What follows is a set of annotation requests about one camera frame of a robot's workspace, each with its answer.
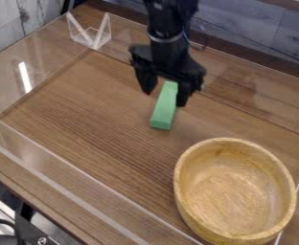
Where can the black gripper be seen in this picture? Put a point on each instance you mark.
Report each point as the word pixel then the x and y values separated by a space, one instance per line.
pixel 166 57

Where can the round wooden bowl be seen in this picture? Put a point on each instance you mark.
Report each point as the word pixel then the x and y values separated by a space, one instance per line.
pixel 234 192

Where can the green rectangular stick block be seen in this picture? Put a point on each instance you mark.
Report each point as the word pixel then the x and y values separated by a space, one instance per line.
pixel 164 108

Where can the black table leg bracket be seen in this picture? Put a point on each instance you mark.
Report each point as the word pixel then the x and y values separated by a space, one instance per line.
pixel 28 233

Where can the clear acrylic enclosure wall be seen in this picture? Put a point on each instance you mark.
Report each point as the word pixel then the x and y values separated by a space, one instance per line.
pixel 80 155

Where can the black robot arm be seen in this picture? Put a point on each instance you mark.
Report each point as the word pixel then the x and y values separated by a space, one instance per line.
pixel 170 17

